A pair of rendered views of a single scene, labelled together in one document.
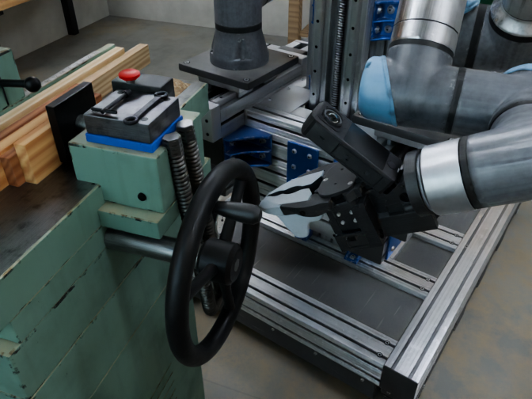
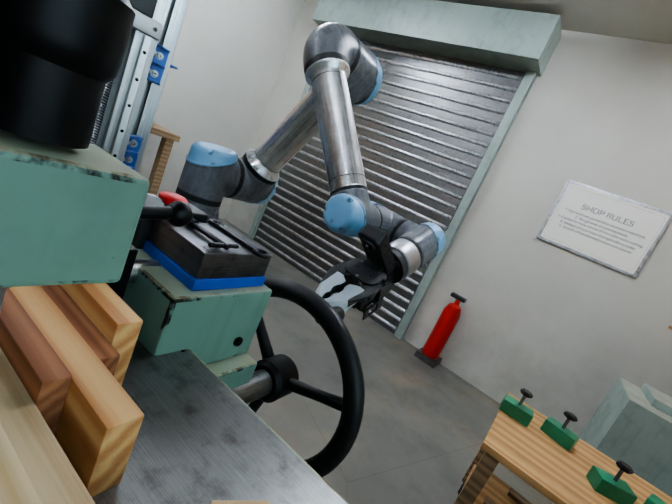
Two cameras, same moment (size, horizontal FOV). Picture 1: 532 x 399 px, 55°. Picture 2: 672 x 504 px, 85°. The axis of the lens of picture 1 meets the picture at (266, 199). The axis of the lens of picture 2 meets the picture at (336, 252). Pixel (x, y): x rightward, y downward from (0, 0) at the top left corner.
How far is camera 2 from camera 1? 0.71 m
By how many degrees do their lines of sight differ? 75
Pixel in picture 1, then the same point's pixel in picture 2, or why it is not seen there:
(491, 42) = (249, 182)
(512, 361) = not seen: hidden behind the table
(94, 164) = (199, 320)
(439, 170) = (413, 255)
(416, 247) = not seen: hidden behind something
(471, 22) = (238, 168)
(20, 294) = not seen: outside the picture
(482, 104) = (387, 221)
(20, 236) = (254, 447)
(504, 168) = (430, 249)
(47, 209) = (207, 403)
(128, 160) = (246, 300)
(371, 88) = (359, 214)
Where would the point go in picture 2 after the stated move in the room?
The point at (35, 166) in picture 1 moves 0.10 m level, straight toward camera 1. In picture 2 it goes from (126, 356) to (251, 385)
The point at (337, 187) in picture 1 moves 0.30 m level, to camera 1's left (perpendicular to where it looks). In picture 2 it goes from (376, 276) to (332, 334)
